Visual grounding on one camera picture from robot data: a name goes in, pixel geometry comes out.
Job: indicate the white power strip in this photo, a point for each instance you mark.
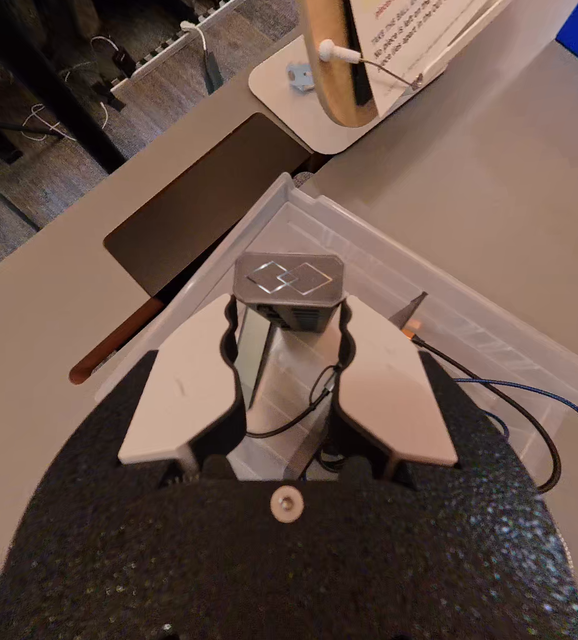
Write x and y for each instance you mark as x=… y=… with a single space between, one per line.
x=169 y=52

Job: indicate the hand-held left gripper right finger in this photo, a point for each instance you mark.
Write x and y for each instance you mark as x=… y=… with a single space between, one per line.
x=394 y=400

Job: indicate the black desk leg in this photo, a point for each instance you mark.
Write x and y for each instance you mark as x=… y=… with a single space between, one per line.
x=64 y=95

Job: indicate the small light blue clip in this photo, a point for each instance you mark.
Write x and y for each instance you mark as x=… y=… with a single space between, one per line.
x=299 y=76

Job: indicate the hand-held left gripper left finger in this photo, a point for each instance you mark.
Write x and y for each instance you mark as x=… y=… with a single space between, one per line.
x=179 y=395

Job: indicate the clear plastic bin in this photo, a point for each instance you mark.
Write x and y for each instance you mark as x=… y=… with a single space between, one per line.
x=419 y=280

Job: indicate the dark grey pointed tool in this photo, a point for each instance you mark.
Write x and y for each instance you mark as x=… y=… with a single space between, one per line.
x=409 y=310

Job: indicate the black USB hub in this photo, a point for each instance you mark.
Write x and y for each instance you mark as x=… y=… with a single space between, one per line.
x=289 y=280

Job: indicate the tan document stand white base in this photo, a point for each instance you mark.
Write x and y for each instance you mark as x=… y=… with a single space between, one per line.
x=279 y=115

